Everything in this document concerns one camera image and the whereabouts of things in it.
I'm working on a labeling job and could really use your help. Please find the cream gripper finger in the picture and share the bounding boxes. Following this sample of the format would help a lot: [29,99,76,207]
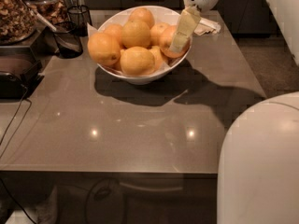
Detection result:
[169,6,201,53]

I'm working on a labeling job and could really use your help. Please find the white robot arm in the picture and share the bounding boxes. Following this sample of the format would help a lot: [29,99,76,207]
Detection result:
[170,0,299,224]

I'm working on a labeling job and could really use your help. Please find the white ceramic bowl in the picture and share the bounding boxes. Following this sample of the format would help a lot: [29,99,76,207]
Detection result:
[87,6,192,85]

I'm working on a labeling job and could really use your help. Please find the small lower right orange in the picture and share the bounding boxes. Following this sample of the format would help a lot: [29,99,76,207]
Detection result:
[149,46,168,70]

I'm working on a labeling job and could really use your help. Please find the folded paper napkin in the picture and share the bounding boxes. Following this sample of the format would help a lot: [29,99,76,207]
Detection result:
[194,18,221,35]

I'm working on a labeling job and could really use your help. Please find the dark glass cup back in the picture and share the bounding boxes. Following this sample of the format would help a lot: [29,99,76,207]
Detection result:
[67,5,92,36]

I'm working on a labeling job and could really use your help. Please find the dark glass cup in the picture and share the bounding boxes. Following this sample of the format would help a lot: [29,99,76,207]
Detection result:
[67,5,92,36]
[53,21,83,59]

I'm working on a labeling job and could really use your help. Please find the dark glass cup front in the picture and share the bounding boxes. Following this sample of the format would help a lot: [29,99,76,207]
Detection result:
[53,21,83,59]

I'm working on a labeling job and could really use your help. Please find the glass jar of nuts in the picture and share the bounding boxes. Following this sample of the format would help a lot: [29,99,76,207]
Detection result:
[0,0,36,46]

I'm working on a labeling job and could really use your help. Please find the black appliance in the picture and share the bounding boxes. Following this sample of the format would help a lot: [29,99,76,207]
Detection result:
[0,53,43,100]

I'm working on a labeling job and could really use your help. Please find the white spoon handle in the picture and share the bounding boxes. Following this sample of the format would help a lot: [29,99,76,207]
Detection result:
[25,3,57,32]

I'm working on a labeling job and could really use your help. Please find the black power cable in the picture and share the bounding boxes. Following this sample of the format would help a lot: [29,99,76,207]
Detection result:
[0,84,33,159]

